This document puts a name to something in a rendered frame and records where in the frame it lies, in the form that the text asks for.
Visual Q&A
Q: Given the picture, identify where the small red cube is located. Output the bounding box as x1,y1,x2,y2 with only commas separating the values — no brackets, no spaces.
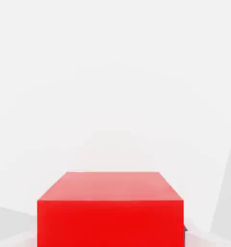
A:
37,171,185,247

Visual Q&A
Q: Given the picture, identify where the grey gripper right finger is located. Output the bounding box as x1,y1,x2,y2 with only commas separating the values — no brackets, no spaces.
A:
183,225,231,247

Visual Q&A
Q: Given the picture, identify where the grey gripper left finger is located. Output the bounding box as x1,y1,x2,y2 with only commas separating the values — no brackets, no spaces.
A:
0,230,38,247

